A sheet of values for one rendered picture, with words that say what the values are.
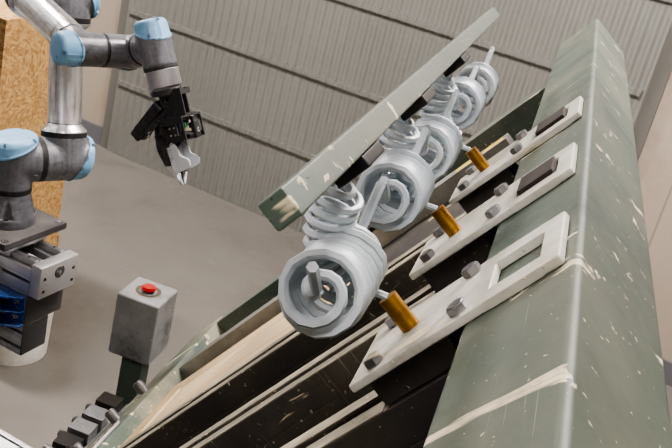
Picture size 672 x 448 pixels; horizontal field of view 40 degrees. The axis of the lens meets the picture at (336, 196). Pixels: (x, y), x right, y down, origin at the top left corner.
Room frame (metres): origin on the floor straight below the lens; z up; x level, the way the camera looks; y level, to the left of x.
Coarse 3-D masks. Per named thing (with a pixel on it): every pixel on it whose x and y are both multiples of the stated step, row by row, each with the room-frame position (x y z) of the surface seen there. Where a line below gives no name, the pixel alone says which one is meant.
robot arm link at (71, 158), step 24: (72, 0) 2.23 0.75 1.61; (96, 0) 2.28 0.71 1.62; (48, 72) 2.23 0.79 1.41; (72, 72) 2.22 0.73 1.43; (48, 96) 2.22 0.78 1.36; (72, 96) 2.21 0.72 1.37; (48, 120) 2.20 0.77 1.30; (72, 120) 2.20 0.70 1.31; (48, 144) 2.16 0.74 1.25; (72, 144) 2.18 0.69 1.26; (48, 168) 2.13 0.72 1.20; (72, 168) 2.17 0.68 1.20
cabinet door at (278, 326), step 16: (272, 320) 1.72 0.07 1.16; (256, 336) 1.69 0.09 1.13; (272, 336) 1.57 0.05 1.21; (224, 352) 1.76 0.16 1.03; (240, 352) 1.64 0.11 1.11; (256, 352) 1.52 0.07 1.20; (208, 368) 1.71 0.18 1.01; (224, 368) 1.59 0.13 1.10; (192, 384) 1.67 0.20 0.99; (208, 384) 1.54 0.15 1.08; (176, 400) 1.62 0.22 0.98; (160, 416) 1.57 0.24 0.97
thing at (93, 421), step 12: (108, 396) 1.87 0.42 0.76; (96, 408) 1.81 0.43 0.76; (108, 408) 1.84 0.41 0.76; (120, 408) 1.86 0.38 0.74; (72, 420) 1.80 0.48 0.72; (84, 420) 1.76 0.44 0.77; (96, 420) 1.77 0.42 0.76; (108, 420) 1.80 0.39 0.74; (60, 432) 1.74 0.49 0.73; (72, 432) 1.72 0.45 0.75; (84, 432) 1.71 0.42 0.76; (96, 432) 1.75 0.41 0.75; (48, 444) 1.69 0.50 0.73; (60, 444) 1.66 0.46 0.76; (72, 444) 1.66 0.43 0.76; (84, 444) 1.71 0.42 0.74
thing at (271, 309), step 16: (496, 144) 1.74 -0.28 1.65; (448, 176) 1.78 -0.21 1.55; (464, 176) 1.75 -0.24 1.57; (432, 192) 1.76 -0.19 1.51; (448, 192) 1.75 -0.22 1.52; (384, 240) 1.77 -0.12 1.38; (272, 304) 1.81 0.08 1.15; (256, 320) 1.82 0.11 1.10; (224, 336) 1.83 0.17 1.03; (240, 336) 1.82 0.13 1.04; (208, 352) 1.84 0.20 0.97; (192, 368) 1.84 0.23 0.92
